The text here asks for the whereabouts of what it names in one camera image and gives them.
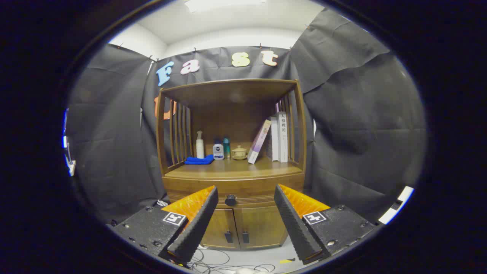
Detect white black striped panel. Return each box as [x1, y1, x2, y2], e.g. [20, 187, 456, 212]
[378, 186, 415, 225]

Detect plain white book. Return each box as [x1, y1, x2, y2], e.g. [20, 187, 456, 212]
[271, 116, 279, 161]

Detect white blue equipment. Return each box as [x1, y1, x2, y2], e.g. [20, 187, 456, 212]
[62, 108, 76, 177]

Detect blue folded cloth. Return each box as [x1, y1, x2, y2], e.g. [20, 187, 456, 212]
[184, 154, 215, 165]

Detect tangle of black cables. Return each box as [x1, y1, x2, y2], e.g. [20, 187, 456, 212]
[188, 245, 276, 274]

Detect wooden countertop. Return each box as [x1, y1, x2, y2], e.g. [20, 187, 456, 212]
[164, 156, 303, 179]

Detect brown wooden cabinet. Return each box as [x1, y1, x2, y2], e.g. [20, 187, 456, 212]
[155, 79, 308, 250]

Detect wooden cabinet door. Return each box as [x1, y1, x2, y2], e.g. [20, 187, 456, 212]
[201, 209, 240, 250]
[233, 205, 289, 250]

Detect white book with printed spine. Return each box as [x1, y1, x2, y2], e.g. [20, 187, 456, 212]
[277, 111, 288, 163]

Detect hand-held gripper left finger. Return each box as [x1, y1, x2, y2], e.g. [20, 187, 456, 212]
[110, 185, 219, 266]

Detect pink purple book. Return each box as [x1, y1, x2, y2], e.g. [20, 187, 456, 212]
[247, 119, 272, 164]

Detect brown wooden drawer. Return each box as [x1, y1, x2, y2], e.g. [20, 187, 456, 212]
[163, 173, 305, 209]

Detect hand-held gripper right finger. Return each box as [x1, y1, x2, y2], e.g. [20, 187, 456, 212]
[274, 184, 381, 266]

